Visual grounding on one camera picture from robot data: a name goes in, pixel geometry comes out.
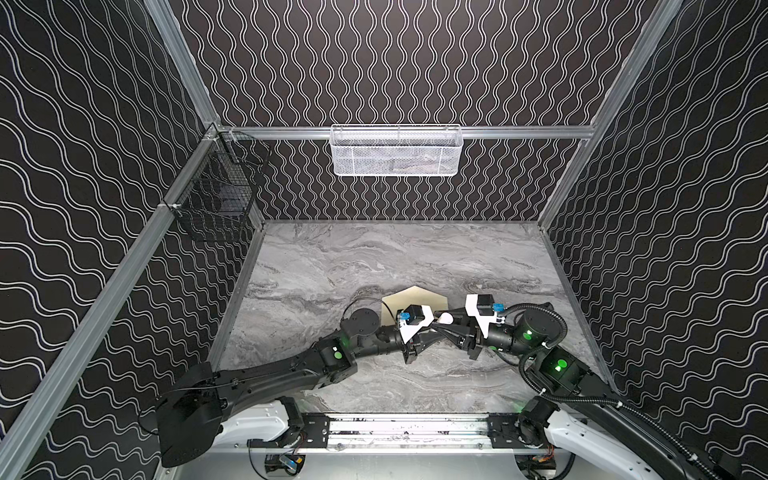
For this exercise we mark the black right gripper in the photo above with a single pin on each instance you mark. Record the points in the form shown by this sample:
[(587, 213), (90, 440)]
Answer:
[(470, 336)]

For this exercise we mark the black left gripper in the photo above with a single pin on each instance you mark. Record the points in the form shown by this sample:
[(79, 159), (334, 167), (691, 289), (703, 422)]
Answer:
[(414, 339)]

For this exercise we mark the cream envelope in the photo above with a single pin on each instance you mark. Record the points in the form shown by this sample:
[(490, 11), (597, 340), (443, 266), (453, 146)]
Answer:
[(414, 295)]

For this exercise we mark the white glue stick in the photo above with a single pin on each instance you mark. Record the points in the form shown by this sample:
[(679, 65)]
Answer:
[(445, 318)]

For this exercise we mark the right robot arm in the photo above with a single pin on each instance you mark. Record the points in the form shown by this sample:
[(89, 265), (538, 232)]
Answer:
[(573, 408)]

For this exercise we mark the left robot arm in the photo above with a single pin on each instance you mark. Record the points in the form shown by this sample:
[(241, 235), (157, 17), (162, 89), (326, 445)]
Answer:
[(190, 414)]

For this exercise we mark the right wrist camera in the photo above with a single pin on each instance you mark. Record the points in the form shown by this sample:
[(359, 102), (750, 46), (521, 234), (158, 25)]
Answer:
[(485, 310)]

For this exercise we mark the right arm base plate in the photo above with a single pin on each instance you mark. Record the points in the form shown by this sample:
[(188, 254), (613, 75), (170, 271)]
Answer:
[(508, 431)]

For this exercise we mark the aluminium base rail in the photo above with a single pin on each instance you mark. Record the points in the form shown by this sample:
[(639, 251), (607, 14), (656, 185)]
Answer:
[(406, 433)]

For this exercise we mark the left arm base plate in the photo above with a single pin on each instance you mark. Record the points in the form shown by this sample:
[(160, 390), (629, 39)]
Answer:
[(314, 432)]

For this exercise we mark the white wire mesh basket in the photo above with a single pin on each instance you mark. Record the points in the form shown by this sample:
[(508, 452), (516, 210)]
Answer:
[(389, 150)]

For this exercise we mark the black wire basket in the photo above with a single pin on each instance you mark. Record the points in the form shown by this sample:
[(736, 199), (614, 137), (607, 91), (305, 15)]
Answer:
[(216, 206)]

